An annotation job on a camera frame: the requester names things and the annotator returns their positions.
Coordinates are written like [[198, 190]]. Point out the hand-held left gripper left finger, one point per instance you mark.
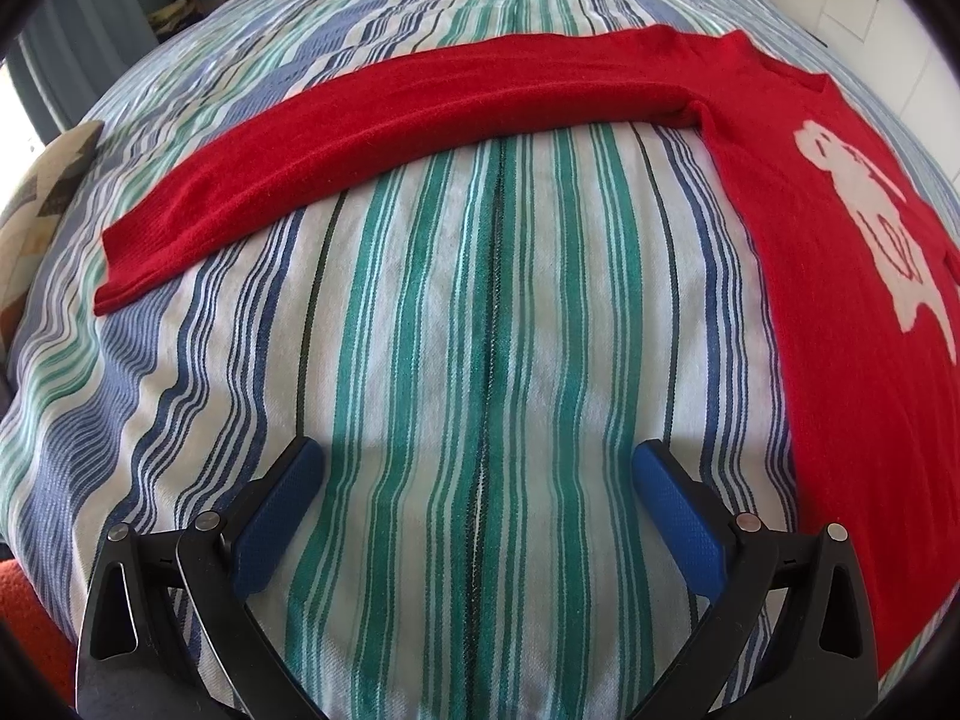
[[274, 525]]

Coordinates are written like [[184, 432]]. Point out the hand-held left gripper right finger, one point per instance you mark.
[[682, 525]]

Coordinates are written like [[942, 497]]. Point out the red knit sweater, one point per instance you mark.
[[450, 105]]

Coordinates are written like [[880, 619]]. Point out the striped bed cover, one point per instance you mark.
[[480, 315]]

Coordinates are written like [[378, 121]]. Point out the geometric patterned pillow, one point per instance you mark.
[[45, 199]]

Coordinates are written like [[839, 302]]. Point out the grey-blue curtain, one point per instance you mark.
[[82, 45]]

